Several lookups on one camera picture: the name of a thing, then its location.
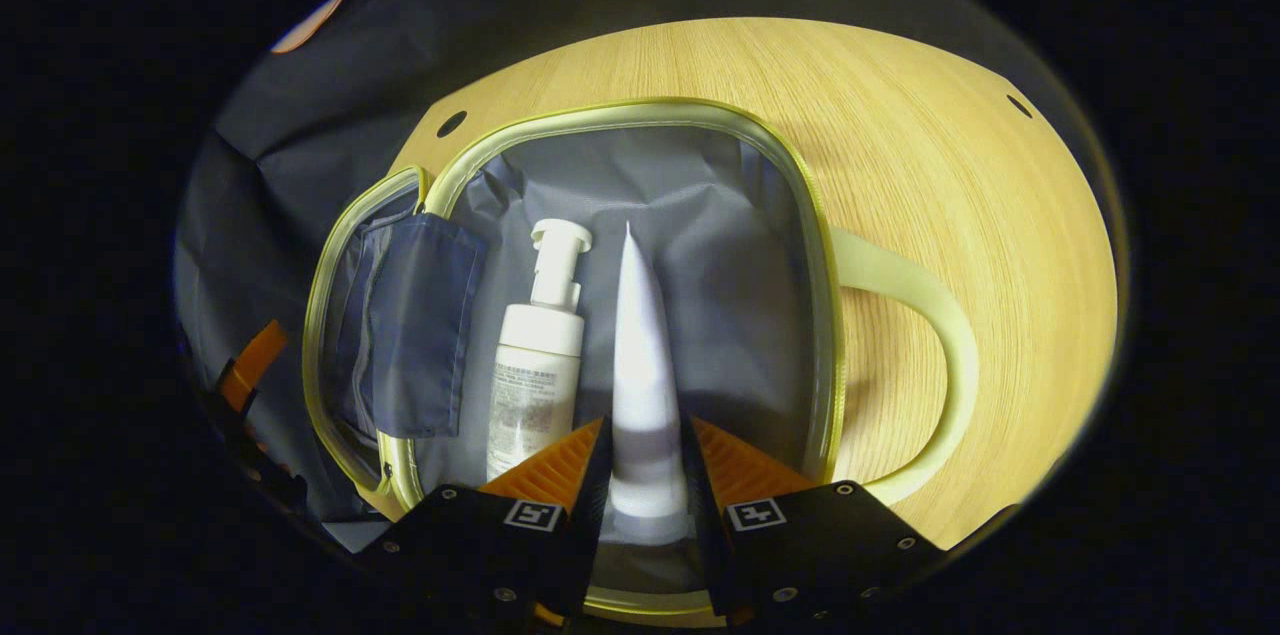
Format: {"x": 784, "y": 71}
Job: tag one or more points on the white pump bottle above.
{"x": 535, "y": 365}

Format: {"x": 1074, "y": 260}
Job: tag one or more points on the white squeeze tube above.
{"x": 645, "y": 365}

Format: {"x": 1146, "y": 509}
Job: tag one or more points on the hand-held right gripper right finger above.
{"x": 700, "y": 515}

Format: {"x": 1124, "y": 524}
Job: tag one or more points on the pale yellow suitcase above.
{"x": 700, "y": 215}

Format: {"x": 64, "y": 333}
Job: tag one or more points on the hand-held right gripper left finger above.
{"x": 595, "y": 515}

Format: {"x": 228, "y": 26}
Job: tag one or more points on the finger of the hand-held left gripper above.
{"x": 255, "y": 360}

